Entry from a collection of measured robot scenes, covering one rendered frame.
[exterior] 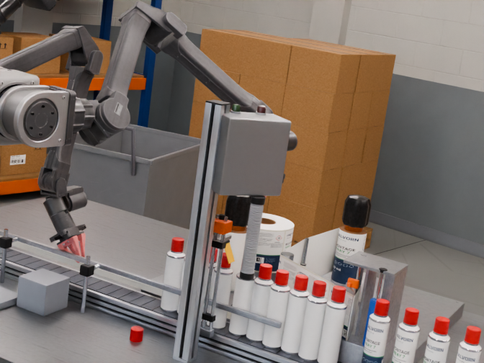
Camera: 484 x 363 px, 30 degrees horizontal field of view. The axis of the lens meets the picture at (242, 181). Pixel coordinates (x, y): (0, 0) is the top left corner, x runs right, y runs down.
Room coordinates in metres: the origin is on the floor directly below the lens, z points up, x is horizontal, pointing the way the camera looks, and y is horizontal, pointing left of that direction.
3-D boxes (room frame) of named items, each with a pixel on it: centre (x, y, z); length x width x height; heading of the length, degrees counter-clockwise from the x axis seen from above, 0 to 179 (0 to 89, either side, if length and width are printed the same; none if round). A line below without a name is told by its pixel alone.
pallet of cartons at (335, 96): (6.29, -0.26, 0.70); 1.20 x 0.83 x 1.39; 57
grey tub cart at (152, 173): (5.03, 0.64, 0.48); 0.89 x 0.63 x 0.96; 161
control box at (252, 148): (2.18, 0.00, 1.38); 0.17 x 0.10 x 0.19; 118
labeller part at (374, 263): (2.20, -0.37, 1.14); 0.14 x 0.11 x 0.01; 63
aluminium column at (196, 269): (2.15, 0.08, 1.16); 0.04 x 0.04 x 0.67; 63
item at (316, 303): (2.15, -0.23, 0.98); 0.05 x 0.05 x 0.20
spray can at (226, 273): (2.27, 0.02, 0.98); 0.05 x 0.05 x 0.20
